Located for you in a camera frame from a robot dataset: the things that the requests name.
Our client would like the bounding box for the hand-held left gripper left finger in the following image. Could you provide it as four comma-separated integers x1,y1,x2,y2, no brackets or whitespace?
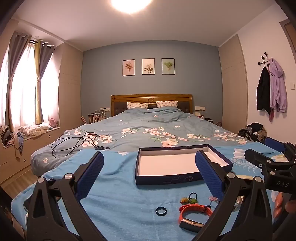
26,151,104,241

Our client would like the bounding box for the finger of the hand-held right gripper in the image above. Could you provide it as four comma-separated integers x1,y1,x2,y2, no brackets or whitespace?
245,148,281,172
264,137,296,164

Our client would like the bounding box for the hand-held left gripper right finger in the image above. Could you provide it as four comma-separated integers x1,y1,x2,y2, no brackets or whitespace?
195,149,274,241

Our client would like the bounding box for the green and orange hair tie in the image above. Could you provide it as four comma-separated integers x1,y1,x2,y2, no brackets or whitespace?
180,193,198,205

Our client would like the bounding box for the olive mottled bangle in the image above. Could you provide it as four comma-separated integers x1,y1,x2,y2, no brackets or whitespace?
234,195,246,212

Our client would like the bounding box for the dark blue shallow box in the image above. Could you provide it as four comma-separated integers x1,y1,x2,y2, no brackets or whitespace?
135,144,234,186

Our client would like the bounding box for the orange smartwatch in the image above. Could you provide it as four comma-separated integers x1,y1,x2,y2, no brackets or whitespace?
179,203,213,233

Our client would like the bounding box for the person's right hand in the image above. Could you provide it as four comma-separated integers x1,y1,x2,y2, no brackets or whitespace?
273,192,296,219

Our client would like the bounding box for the pile of dark clothes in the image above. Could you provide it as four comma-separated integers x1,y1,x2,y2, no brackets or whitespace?
238,123,267,143

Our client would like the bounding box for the blue floral blanket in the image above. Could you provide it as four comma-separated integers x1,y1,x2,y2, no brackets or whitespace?
10,141,296,241

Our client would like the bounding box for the black jacket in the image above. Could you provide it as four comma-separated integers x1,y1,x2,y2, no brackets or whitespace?
257,67,271,114

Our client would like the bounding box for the purple jacket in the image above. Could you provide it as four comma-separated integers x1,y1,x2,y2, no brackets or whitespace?
268,57,288,121

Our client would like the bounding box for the bedside table with small items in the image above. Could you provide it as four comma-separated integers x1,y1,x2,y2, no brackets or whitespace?
194,111,222,126

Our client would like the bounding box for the bedside clutter of bottles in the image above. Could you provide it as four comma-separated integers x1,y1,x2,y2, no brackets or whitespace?
87,111,111,123

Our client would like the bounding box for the beige window seat cabinet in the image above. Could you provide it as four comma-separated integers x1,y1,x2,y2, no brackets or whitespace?
0,126,62,183

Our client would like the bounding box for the beige wardrobe beside coat rack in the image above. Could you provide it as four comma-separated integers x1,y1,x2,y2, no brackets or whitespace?
218,34,249,136

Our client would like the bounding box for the smartphone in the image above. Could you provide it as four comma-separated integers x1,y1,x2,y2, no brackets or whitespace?
23,199,31,217

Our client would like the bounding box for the pile of pale bedding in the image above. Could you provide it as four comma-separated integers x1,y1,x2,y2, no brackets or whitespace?
18,124,50,139

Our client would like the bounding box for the bed with floral duvet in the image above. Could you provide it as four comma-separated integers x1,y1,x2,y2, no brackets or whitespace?
31,107,252,176

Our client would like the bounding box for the blue cloth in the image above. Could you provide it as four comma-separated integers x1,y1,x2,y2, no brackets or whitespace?
13,132,25,156

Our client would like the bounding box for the patterned pillow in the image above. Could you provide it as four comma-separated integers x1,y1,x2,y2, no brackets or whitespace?
156,100,178,108
127,102,149,110

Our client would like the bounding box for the beige wardrobe beside window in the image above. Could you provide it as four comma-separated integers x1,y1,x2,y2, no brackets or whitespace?
57,43,84,130

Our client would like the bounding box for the wooden headboard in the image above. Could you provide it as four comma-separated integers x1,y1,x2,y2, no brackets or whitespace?
110,94,193,117

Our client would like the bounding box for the dark patterned cloth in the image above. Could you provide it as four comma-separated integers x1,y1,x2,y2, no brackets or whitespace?
0,125,14,147

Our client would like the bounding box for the door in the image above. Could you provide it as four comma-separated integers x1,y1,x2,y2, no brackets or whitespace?
279,20,296,130

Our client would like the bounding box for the white sheer curtain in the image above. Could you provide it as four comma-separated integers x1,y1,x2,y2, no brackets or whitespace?
0,42,60,130

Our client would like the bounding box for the grey and gold curtain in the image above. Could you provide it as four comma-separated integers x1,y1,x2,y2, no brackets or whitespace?
5,31,31,132
34,39,56,124

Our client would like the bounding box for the white flower framed picture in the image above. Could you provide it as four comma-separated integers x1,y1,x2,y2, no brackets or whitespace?
142,58,155,75

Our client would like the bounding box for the ceiling light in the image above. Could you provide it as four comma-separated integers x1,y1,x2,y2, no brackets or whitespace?
110,0,154,15

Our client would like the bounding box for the black cable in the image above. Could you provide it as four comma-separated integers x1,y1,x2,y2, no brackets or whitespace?
51,130,110,159

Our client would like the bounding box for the black wall coat rack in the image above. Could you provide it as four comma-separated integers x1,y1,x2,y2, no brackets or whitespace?
258,52,271,68

